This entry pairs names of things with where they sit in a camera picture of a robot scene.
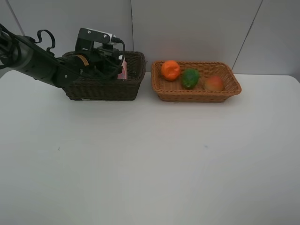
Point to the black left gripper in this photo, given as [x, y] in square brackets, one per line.
[102, 63]

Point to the pink lotion bottle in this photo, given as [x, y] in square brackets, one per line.
[124, 74]

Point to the orange tangerine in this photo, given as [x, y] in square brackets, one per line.
[170, 70]

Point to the green lime fruit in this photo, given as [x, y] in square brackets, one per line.
[189, 78]

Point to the red yellow peach fruit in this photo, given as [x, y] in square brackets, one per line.
[214, 83]

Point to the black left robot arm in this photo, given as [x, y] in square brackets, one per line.
[23, 54]

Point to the dark brown wicker basket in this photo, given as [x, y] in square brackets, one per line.
[111, 90]

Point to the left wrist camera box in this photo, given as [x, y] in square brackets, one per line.
[87, 37]

